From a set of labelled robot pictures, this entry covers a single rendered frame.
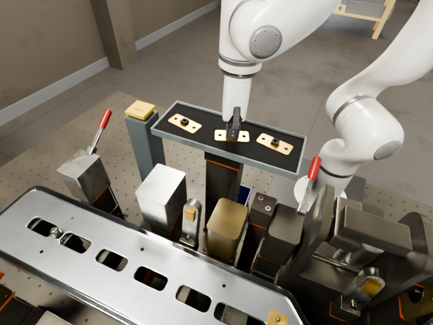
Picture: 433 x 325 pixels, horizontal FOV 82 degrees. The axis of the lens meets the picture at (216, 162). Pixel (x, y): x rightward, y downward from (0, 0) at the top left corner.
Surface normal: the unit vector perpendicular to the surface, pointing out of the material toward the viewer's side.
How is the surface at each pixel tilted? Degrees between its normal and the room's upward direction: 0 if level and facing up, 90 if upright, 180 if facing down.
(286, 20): 81
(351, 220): 0
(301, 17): 84
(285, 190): 4
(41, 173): 0
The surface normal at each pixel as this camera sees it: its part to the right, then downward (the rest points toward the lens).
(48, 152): 0.04, -0.68
